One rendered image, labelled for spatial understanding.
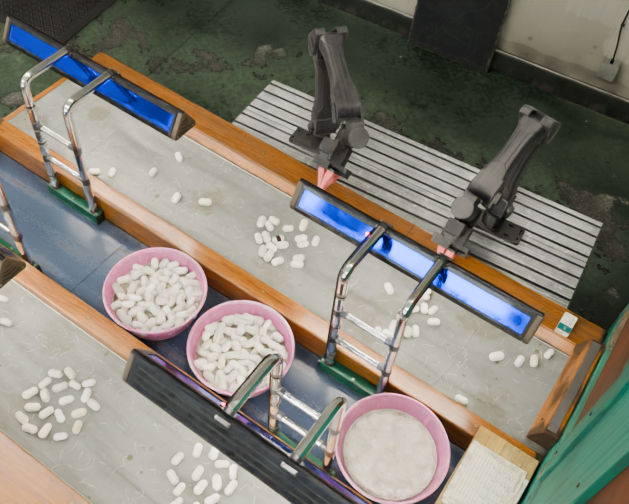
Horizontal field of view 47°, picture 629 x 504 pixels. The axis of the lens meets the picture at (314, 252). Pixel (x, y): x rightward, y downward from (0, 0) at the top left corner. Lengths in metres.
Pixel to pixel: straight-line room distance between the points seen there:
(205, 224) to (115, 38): 2.02
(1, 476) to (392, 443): 0.87
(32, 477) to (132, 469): 0.21
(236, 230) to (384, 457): 0.75
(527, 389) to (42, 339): 1.21
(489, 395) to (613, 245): 1.57
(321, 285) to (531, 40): 2.16
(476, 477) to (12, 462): 1.03
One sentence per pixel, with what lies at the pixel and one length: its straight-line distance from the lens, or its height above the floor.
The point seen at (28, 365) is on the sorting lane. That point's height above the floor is 0.74.
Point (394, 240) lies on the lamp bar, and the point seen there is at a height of 1.10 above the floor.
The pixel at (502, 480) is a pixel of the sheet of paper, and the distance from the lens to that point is 1.76.
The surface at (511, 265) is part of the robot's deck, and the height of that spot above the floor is 0.67.
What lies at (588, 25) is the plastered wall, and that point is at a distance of 3.68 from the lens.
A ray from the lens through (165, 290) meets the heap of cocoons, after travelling 1.95.
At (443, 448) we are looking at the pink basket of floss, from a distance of 1.79.
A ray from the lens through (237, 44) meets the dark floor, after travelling 3.87.
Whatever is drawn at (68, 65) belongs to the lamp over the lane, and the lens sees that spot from 2.08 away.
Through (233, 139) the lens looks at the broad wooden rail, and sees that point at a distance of 2.27.
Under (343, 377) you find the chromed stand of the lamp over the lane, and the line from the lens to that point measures 1.86.
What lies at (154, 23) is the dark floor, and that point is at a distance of 4.03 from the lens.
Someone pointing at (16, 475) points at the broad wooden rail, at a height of 0.76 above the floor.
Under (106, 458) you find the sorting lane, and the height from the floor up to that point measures 0.74.
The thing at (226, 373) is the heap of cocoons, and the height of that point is 0.72.
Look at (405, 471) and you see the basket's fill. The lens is 1.77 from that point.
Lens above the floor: 2.36
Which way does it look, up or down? 53 degrees down
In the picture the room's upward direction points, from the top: 6 degrees clockwise
